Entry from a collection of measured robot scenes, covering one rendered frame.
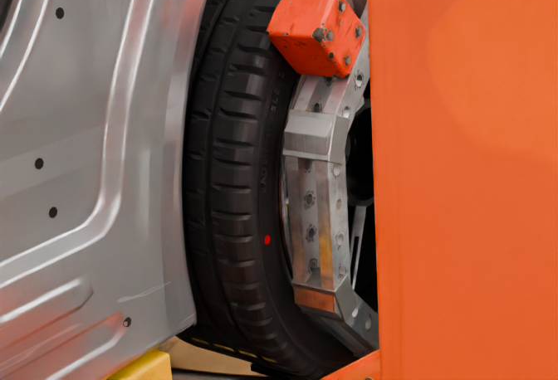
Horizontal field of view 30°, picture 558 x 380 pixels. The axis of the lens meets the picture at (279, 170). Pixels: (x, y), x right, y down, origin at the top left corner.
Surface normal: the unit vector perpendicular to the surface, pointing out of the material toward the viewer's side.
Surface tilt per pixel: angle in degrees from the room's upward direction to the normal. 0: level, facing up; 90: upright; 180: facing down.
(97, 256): 90
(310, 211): 90
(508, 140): 90
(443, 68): 90
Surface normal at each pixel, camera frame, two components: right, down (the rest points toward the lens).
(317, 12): -0.44, -0.47
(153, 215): 0.82, 0.13
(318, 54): -0.36, 0.88
